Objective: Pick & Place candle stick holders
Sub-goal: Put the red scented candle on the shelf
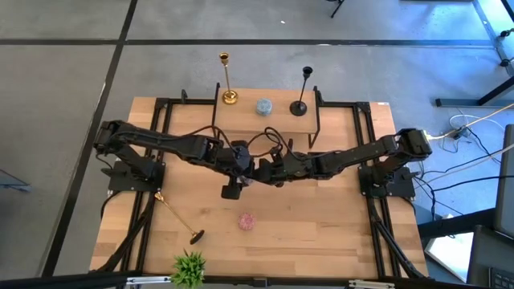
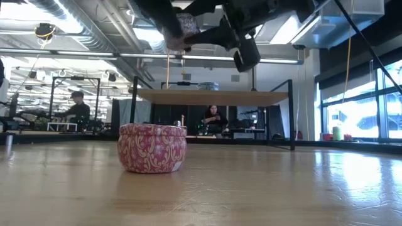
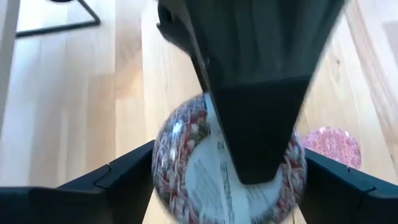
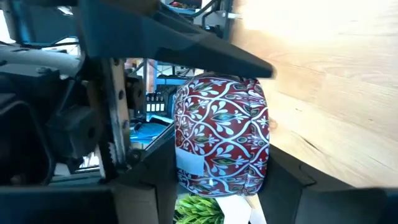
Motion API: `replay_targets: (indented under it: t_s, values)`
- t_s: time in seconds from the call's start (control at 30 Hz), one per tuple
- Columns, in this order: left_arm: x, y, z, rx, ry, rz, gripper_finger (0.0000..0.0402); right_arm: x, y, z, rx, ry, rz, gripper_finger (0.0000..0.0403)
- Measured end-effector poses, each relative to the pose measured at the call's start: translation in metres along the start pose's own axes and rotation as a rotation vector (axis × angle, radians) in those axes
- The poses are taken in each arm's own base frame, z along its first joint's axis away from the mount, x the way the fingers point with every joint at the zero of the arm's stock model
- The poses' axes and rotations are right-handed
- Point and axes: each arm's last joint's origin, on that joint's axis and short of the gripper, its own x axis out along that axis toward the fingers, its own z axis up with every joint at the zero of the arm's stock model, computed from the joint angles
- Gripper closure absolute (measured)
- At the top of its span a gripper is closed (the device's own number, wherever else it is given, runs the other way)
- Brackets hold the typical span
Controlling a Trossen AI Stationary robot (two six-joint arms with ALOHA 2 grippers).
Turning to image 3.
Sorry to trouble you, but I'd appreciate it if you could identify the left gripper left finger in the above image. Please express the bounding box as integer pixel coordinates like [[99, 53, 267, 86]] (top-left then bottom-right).
[[0, 139, 156, 224]]

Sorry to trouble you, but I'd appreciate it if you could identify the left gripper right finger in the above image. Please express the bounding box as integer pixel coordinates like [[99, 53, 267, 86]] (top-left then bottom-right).
[[298, 148, 398, 224]]

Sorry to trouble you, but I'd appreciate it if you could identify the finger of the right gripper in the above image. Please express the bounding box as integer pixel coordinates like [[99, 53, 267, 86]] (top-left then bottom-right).
[[183, 0, 346, 185], [156, 0, 209, 93]]

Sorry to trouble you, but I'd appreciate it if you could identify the pink patterned candle tin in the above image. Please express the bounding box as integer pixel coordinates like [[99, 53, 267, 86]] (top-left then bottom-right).
[[300, 126, 363, 170]]

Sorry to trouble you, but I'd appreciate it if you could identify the purple patterned candle tin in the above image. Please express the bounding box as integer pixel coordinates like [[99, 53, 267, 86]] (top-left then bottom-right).
[[151, 92, 308, 224]]

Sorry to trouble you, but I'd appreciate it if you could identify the wooden shelf riser black frame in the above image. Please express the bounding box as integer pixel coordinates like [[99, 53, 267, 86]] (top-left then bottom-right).
[[14, 0, 102, 39]]

